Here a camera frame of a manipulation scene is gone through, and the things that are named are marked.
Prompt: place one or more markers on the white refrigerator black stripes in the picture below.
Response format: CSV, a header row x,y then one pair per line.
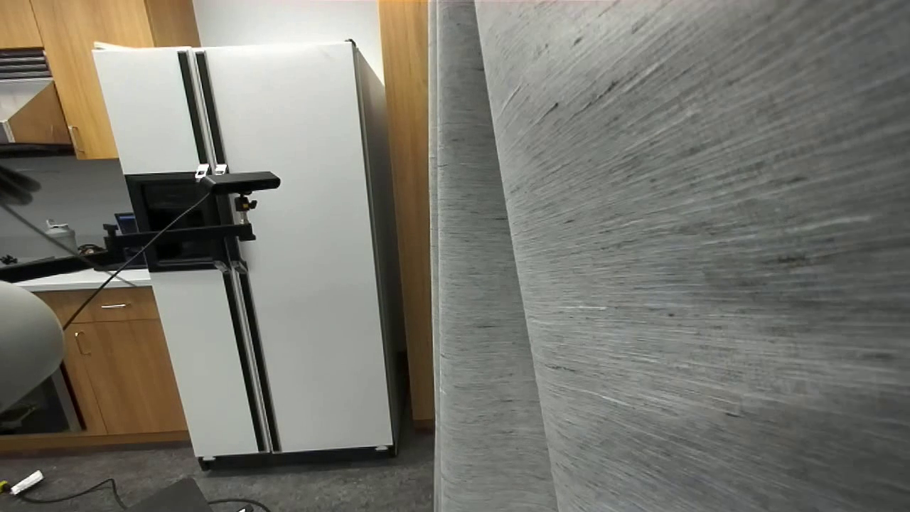
x,y
278,342

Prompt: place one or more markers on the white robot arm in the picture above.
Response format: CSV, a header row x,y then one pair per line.
x,y
29,342

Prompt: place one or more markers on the light grey fabric curtain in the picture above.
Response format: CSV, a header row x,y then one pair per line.
x,y
672,255

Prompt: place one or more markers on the wooden upper kitchen cabinet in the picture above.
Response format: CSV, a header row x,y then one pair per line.
x,y
68,29

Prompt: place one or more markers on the white marker on floor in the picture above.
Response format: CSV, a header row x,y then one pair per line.
x,y
29,481

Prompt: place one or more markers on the black camera stand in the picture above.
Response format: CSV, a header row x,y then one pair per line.
x,y
17,190

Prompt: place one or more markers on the wooden kitchen base cabinet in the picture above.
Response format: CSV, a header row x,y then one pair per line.
x,y
119,375

